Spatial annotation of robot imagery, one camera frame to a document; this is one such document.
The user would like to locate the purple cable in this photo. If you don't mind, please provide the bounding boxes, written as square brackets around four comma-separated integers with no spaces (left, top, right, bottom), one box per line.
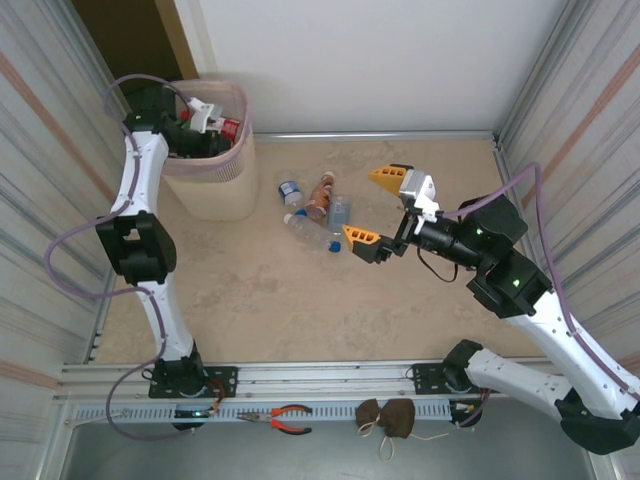
[439,162,640,401]
[43,73,194,441]

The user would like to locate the dark brown door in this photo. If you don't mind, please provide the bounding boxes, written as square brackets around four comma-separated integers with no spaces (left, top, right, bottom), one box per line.
[72,0,184,96]

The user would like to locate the orange brown tea bottle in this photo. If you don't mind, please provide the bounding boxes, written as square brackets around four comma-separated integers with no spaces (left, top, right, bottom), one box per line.
[305,170,337,221]

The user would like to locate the small controller board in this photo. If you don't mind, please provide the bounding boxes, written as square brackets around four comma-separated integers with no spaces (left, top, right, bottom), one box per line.
[448,399,489,430]
[172,407,219,432]

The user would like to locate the brown cloth pouch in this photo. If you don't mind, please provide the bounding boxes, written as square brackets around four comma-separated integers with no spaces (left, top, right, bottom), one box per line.
[354,398,385,437]
[377,397,451,462]

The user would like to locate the grey label clear bottle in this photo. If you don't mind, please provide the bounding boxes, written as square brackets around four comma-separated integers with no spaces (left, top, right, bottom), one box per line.
[327,194,352,235]

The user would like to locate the small blue label bottle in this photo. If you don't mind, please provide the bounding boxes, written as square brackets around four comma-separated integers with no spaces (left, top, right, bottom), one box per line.
[277,172,309,219]

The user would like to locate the orange handled pliers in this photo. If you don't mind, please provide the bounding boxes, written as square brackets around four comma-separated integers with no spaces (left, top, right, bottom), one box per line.
[235,403,314,435]

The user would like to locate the aluminium frame bar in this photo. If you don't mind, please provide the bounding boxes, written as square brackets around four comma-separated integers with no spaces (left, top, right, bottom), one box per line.
[252,130,501,143]

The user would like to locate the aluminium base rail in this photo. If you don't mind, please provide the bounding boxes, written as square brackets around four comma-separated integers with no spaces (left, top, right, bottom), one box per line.
[54,357,591,401]

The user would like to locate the thin black cable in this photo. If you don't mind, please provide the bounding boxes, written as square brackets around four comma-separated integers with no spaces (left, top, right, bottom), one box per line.
[417,247,460,284]

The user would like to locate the red label red cap bottle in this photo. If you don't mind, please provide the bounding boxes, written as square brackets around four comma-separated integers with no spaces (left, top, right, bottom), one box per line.
[179,110,242,142]

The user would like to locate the beige slatted waste bin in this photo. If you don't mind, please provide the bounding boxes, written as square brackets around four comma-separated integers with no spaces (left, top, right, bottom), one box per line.
[160,74,261,222]

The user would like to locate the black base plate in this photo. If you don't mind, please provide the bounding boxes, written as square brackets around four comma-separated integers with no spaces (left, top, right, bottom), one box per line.
[148,365,240,400]
[410,362,504,396]

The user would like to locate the clear white cap bottle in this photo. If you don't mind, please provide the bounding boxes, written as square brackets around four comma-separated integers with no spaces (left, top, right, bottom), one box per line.
[282,212,334,251]

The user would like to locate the light wooden door frame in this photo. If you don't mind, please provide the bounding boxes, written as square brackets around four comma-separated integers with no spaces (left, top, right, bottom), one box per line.
[153,0,200,80]

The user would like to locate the grey slotted cable duct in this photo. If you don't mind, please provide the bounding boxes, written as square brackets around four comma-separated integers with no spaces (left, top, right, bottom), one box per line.
[67,399,484,426]

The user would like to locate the pink plastic bin liner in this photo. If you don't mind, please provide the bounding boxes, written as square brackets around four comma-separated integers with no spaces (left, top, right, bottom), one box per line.
[162,74,254,177]

